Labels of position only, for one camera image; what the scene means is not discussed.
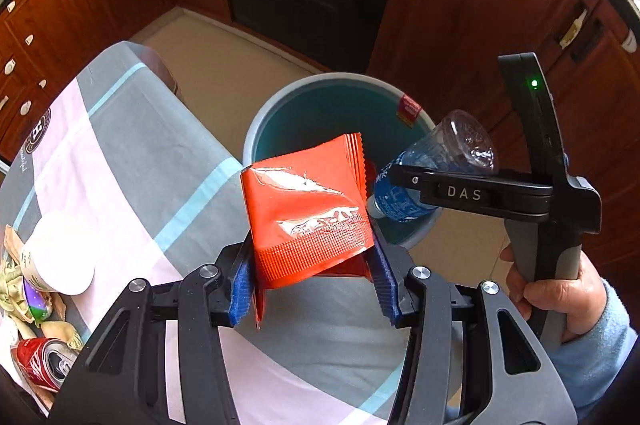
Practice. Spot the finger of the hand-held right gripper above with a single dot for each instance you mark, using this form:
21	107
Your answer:
500	197

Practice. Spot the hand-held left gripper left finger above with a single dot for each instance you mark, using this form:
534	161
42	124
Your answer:
240	287

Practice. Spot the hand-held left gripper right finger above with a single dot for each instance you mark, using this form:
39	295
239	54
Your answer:
387	287

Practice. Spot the clear plastic bottle blue label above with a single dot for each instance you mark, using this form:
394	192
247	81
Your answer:
450	140

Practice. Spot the red foil snack packet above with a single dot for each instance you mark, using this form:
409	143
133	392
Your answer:
300	225

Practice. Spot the grey trash bin teal inside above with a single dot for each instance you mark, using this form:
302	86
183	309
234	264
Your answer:
310	125

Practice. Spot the white paper cup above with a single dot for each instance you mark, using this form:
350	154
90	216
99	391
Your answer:
60	255

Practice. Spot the red soda can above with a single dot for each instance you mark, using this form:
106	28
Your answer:
35	357

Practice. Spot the person's right forearm blue sleeve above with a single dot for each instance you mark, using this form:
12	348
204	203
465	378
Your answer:
600	355

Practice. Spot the person's right hand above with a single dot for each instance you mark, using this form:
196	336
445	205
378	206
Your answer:
575	302

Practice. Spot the tall wooden cabinet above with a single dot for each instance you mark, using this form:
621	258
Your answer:
475	5

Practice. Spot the checked pink grey tablecloth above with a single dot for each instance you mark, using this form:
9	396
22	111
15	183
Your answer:
150	155

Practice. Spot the purple foil wrapper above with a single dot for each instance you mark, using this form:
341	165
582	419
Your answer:
36	302

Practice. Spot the torn brown paper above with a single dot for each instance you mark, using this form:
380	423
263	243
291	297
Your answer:
15	245

